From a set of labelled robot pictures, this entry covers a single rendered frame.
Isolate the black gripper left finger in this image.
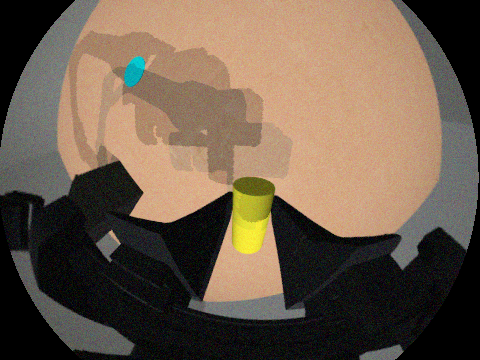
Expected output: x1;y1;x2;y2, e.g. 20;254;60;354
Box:
105;192;233;303

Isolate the yellow cylinder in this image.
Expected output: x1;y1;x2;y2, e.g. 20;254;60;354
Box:
232;177;276;253

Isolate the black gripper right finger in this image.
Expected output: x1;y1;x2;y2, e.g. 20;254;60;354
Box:
271;195;401;311

